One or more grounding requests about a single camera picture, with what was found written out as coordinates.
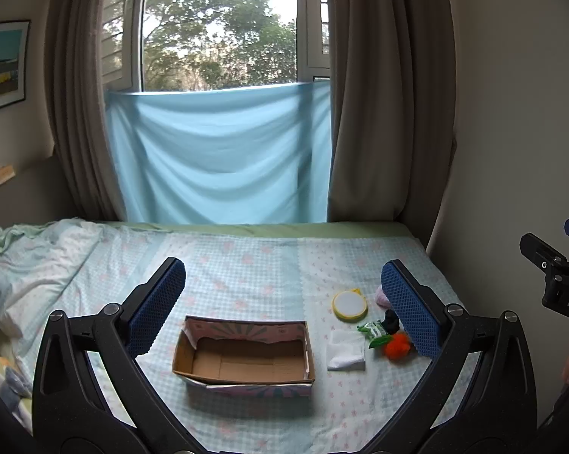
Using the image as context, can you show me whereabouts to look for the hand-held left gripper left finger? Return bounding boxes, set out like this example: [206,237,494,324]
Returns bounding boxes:
[31,256,205,454]

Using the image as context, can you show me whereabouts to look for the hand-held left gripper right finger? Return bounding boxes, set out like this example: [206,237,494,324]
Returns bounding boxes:
[365,259,538,454]

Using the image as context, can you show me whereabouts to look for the black sock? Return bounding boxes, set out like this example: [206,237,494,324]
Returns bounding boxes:
[378,309,406,336]

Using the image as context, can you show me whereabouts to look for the orange fluffy pompom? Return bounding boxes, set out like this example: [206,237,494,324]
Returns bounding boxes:
[384,332,413,358]

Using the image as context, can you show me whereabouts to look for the green white wrapper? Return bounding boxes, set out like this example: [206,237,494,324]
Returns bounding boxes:
[357,320,393,349]

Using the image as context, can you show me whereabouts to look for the white cloth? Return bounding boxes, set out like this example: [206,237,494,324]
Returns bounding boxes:
[326,330,367,371]

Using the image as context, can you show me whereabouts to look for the cardboard box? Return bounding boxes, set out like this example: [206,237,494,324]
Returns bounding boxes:
[172,314,317,397]

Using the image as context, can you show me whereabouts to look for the checked floral bed blanket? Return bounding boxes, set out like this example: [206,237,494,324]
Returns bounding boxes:
[10,227,465,454]

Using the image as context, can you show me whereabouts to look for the white floral crumpled duvet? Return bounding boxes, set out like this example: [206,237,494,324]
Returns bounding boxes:
[0,220,106,341]

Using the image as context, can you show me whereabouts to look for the green bed sheet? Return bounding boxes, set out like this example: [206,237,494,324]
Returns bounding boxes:
[95,220,424,249]

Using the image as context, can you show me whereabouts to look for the striped pillow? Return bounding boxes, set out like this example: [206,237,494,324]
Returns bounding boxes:
[0,339,34,433]

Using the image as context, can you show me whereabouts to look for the light green crumpled cloth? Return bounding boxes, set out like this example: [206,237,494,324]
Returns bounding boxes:
[0,226,46,258]

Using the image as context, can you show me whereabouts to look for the light blue hanging cloth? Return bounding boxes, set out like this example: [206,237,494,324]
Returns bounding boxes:
[104,79,333,225]

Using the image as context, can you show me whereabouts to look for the beige curtain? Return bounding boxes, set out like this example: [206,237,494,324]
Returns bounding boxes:
[326,0,457,224]
[45,0,149,228]

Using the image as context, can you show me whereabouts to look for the white framed window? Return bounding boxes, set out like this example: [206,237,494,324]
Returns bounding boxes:
[100,0,333,93]

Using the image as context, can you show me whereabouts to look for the framed wall picture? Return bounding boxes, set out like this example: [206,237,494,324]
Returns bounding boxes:
[0,20,32,117]

